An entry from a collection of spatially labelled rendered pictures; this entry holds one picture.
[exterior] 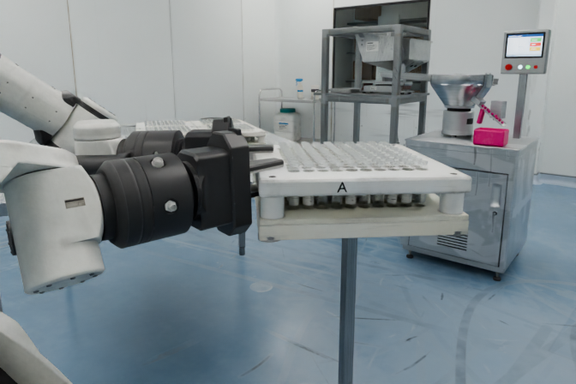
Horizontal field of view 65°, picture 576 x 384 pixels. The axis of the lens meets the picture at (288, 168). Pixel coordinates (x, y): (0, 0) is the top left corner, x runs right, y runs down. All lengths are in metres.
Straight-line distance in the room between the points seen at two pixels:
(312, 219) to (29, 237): 0.28
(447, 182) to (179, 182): 0.30
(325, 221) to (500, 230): 2.26
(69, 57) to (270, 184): 4.47
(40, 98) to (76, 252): 0.55
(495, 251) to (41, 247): 2.54
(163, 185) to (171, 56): 5.12
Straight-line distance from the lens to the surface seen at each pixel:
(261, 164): 0.53
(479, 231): 2.76
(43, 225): 0.43
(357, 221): 0.52
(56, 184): 0.44
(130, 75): 5.22
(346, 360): 1.70
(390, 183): 0.52
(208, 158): 0.48
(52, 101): 0.95
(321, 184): 0.50
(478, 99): 2.88
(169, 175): 0.46
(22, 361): 0.84
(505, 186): 2.66
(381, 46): 3.75
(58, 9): 4.90
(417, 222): 0.54
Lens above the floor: 1.15
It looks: 12 degrees down
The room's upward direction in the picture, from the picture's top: straight up
